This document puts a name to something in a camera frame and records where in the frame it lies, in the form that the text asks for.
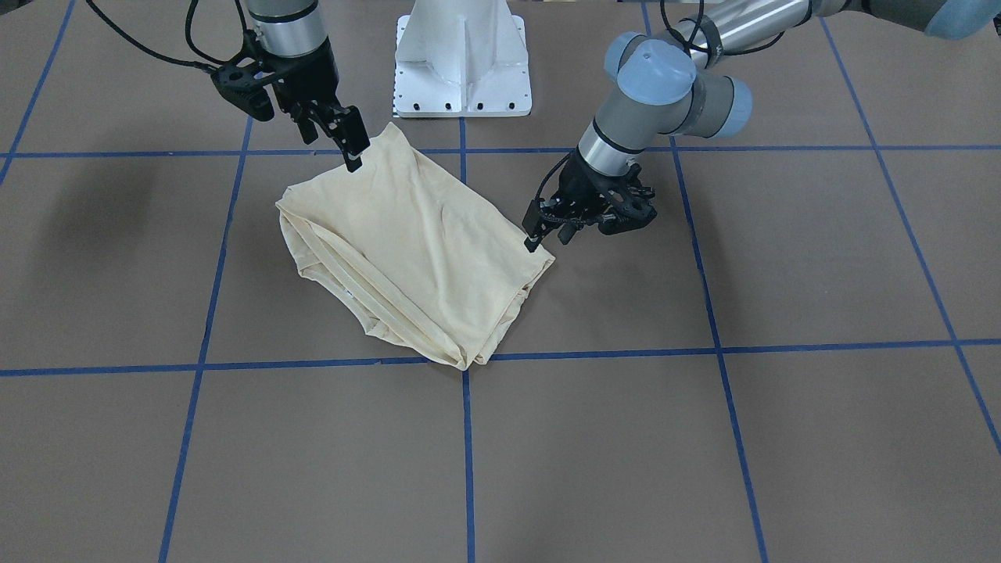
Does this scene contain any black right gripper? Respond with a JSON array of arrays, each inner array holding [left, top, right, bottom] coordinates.
[[266, 47, 371, 174]]

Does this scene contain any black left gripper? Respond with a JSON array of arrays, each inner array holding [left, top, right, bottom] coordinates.
[[522, 149, 642, 253]]

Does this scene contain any beige long-sleeve printed shirt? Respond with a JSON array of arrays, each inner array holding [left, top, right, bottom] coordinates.
[[276, 124, 554, 370]]

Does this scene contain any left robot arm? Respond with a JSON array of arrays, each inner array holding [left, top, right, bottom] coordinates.
[[522, 1, 999, 252]]

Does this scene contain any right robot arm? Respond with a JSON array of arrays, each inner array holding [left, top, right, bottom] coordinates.
[[246, 1, 371, 174]]

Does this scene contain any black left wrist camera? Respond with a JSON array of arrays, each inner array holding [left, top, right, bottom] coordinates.
[[598, 185, 658, 235]]

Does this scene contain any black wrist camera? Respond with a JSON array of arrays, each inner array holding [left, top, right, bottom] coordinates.
[[210, 30, 274, 122], [598, 185, 658, 235]]

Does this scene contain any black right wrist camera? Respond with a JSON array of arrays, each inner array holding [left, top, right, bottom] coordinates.
[[210, 30, 274, 122]]

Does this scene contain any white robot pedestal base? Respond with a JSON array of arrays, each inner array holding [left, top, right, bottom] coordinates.
[[393, 1, 533, 119]]

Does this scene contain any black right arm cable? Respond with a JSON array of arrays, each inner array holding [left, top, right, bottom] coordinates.
[[84, 0, 251, 75]]

